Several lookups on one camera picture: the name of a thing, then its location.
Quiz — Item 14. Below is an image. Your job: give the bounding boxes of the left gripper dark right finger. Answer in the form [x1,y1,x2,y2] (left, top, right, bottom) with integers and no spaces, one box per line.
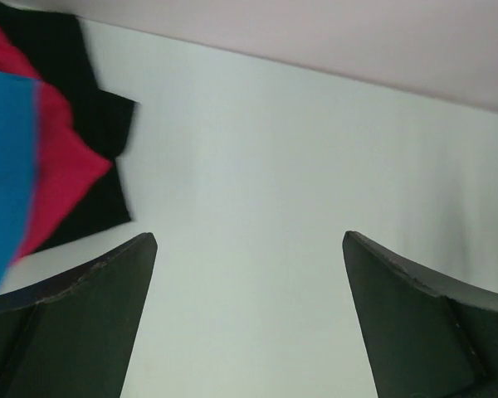
[343,231,498,398]

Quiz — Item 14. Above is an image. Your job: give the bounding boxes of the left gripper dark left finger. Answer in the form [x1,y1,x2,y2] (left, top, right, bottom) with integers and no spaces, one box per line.
[0,232,157,398]

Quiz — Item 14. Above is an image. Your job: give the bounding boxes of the blue t shirt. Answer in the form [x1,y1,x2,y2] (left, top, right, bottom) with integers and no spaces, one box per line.
[0,72,38,283]

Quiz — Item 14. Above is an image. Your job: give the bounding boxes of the pink folded t shirt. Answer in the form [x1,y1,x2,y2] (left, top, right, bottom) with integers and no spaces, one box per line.
[0,28,110,261]

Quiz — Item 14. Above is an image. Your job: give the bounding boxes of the black folded t shirt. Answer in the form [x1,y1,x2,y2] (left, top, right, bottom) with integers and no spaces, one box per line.
[0,2,135,253]

